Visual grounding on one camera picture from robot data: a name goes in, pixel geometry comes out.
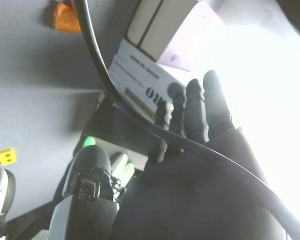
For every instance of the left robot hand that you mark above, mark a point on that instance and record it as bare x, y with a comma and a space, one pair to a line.
190, 200

